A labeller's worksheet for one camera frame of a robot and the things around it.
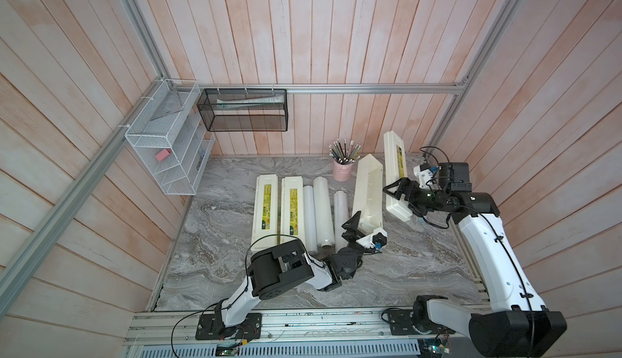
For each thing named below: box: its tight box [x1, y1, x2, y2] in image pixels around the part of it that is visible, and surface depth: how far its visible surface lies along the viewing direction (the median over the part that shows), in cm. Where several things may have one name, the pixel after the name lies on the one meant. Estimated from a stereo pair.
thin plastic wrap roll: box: [302, 184, 319, 256], surface depth 94 cm
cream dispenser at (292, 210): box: [281, 175, 306, 245], surface depth 92 cm
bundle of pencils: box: [328, 138, 362, 165], surface depth 109 cm
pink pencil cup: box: [332, 158, 354, 182], surface depth 109 cm
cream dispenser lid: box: [383, 130, 414, 222], surface depth 78 cm
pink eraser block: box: [154, 148, 173, 162], surface depth 84 cm
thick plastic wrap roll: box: [312, 176, 335, 248], surface depth 97 cm
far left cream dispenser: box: [251, 174, 279, 258], surface depth 94 cm
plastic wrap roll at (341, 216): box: [333, 190, 350, 254], surface depth 99 cm
